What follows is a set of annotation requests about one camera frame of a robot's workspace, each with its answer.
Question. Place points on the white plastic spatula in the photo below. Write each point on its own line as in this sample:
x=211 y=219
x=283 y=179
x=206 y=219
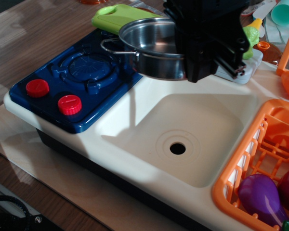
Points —
x=263 y=9

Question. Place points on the green toy broccoli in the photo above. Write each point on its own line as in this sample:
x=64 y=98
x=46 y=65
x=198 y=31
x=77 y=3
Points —
x=252 y=32

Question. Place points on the teal plastic cup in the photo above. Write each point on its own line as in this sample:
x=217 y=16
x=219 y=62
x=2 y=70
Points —
x=280 y=13

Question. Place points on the red stove knob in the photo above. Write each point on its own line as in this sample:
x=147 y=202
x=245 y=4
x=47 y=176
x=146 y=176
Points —
x=37 y=88
x=69 y=104

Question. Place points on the red stove knob right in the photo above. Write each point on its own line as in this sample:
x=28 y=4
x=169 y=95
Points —
x=69 y=104

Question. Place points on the grey toy faucet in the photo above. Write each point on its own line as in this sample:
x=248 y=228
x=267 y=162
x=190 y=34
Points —
x=252 y=65

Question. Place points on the orange plastic lid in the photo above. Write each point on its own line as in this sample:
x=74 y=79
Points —
x=271 y=53

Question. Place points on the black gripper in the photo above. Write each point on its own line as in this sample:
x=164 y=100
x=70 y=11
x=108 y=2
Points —
x=220 y=21

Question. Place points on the orange dish rack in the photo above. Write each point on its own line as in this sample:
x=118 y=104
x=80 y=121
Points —
x=263 y=150

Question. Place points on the stainless steel pan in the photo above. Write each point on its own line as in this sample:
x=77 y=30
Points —
x=149 y=47

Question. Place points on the cream toy sink unit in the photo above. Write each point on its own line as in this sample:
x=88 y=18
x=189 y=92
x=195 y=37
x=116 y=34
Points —
x=168 y=139

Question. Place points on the blue toy stove top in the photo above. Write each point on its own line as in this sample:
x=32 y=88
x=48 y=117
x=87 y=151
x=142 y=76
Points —
x=75 y=88

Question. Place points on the purple toy eggplant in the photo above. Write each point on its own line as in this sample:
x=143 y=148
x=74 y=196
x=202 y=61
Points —
x=259 y=195

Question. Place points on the green plastic cutting board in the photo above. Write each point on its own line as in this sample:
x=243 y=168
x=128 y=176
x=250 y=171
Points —
x=113 y=18

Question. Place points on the red stove knob left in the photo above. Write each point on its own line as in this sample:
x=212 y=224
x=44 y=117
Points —
x=37 y=88

